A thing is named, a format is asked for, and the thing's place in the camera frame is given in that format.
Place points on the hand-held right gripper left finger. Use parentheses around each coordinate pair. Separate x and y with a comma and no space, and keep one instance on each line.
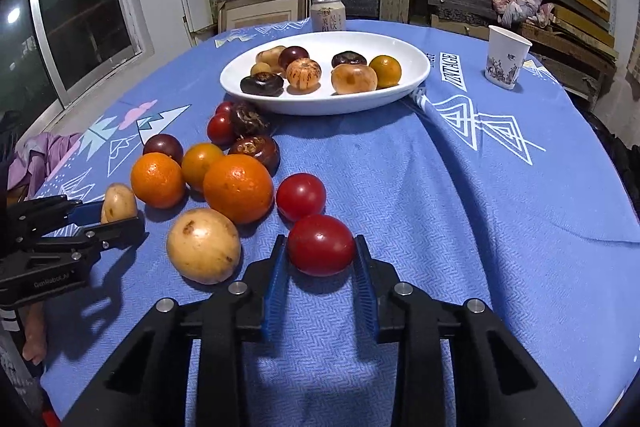
(276,287)

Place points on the yellow green tomato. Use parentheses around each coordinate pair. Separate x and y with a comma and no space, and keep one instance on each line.
(385,71)

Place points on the blue printed tablecloth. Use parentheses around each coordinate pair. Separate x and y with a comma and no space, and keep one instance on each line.
(450,232)

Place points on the orange yellow tomato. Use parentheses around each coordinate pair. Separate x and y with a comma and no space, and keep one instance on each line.
(200,164)

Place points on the aluminium framed window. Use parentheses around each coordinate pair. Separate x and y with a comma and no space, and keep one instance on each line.
(85,7)

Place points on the orange tangerine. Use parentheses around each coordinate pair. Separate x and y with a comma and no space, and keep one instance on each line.
(238,188)
(158,180)

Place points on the white oval plate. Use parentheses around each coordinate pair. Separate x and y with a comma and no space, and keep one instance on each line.
(320,102)

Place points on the tan oblong fruit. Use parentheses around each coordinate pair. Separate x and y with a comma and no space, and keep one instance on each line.
(267,56)

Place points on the orange striped round fruit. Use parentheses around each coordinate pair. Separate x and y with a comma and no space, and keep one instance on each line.
(303,74)

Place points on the red tomato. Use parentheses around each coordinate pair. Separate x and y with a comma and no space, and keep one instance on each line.
(320,245)
(220,129)
(300,197)
(223,108)

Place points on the white printed paper cup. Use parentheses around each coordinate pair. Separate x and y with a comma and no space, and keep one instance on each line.
(505,57)

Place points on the pink plastic bag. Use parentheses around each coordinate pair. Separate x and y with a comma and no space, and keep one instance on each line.
(520,4)

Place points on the cardboard picture frame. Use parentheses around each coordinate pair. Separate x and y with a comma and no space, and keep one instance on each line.
(260,9)

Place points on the person's left hand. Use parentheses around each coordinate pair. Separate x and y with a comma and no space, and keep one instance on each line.
(35,337)

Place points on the dark brown wrinkled fruit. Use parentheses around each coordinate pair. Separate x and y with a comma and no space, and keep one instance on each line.
(349,58)
(257,149)
(261,84)
(248,118)

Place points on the small tan longan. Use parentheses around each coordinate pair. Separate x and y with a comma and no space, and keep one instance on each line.
(261,69)

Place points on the pink purple cloth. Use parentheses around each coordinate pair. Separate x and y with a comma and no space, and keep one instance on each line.
(45,152)

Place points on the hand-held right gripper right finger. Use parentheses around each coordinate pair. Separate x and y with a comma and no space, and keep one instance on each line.
(364,287)

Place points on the white beverage can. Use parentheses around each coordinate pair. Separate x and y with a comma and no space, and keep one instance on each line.
(328,16)

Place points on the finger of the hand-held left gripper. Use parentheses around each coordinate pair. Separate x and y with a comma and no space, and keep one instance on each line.
(115,234)
(85,213)

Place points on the dark purple plum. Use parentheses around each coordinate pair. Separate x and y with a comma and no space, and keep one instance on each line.
(163,146)
(295,54)

